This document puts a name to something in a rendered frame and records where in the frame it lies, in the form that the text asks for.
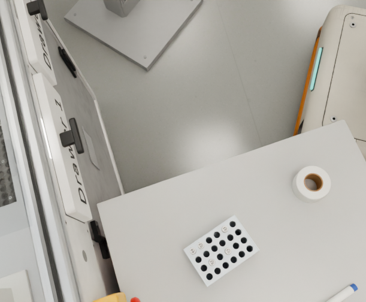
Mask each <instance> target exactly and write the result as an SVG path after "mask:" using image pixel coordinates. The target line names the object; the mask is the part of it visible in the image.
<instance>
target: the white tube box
mask: <svg viewBox="0 0 366 302"><path fill-rule="evenodd" d="M223 226H227V227H228V231H227V232H222V227H223ZM199 242H202V243H203V244H204V248H203V249H199V247H198V243H199ZM192 247H193V248H195V249H196V254H194V255H193V254H191V253H190V249H191V248H192ZM226 248H230V249H231V251H232V252H231V253H230V254H229V255H227V254H226V253H225V249H226ZM183 250H184V252H185V253H186V255H187V257H188V258H189V259H190V261H191V263H192V264H193V266H194V267H195V269H196V271H197V272H198V274H199V275H200V277H201V279H202V280H203V281H204V283H205V285H206V286H207V287H208V286H210V285H211V284H212V283H214V282H215V281H217V280H218V279H220V278H221V277H222V276H224V275H225V274H227V273H228V272H230V271H231V270H233V269H234V268H235V267H237V266H238V265H240V264H241V263H242V262H244V261H245V260H247V259H248V258H250V257H251V256H252V255H254V254H255V253H257V252H258V251H259V249H258V247H257V245H255V243H254V241H253V240H252V239H251V237H250V236H249V234H248V233H247V231H246V230H245V229H244V227H243V226H242V224H241V223H240V221H239V220H238V219H237V217H236V216H235V215H233V216H231V217H230V218H229V219H227V220H226V221H224V222H223V223H221V224H220V225H218V226H217V227H215V228H214V229H213V230H211V231H210V232H208V233H207V234H205V235H204V236H202V237H201V238H199V239H198V240H197V241H195V242H193V243H192V244H190V245H189V246H188V247H186V248H185V249H183ZM211 259H214V260H215V265H210V264H209V260H211Z"/></svg>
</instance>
